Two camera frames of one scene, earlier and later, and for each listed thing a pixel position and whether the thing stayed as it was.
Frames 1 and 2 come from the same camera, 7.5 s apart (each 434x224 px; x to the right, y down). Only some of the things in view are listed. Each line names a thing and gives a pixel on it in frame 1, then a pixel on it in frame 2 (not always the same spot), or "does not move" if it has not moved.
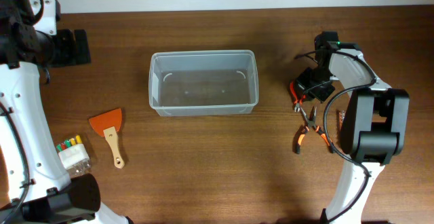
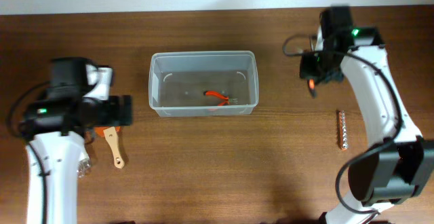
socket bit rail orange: [341, 117] does not move
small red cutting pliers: [297, 102] → [228, 100]
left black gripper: [70, 56] → [112, 117]
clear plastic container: [203, 83] does not move
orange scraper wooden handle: [110, 123] does not move
